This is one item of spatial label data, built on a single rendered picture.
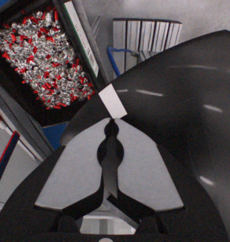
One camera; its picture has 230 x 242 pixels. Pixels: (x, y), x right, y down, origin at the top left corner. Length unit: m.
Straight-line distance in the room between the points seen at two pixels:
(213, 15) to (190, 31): 0.19
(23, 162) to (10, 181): 0.17
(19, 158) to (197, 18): 1.72
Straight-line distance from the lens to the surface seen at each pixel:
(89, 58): 0.24
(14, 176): 1.30
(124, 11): 1.08
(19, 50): 0.28
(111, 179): 0.18
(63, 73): 0.25
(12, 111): 0.42
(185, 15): 1.18
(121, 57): 1.09
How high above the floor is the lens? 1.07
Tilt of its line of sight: 41 degrees down
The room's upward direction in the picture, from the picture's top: 180 degrees clockwise
